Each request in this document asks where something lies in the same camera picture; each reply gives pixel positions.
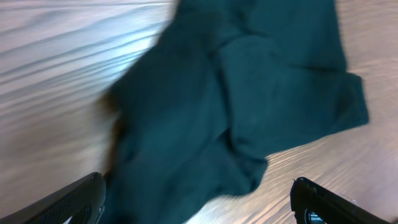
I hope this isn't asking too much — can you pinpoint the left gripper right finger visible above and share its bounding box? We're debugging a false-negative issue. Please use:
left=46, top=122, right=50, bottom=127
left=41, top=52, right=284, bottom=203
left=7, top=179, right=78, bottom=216
left=290, top=177, right=389, bottom=224

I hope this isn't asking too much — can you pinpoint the black t-shirt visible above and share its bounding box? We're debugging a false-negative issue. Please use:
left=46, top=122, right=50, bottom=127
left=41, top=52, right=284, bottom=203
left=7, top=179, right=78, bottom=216
left=100, top=0, right=369, bottom=223

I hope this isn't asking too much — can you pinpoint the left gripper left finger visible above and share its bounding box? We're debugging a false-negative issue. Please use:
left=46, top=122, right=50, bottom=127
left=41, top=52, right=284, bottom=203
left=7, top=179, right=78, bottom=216
left=1, top=172, right=106, bottom=224

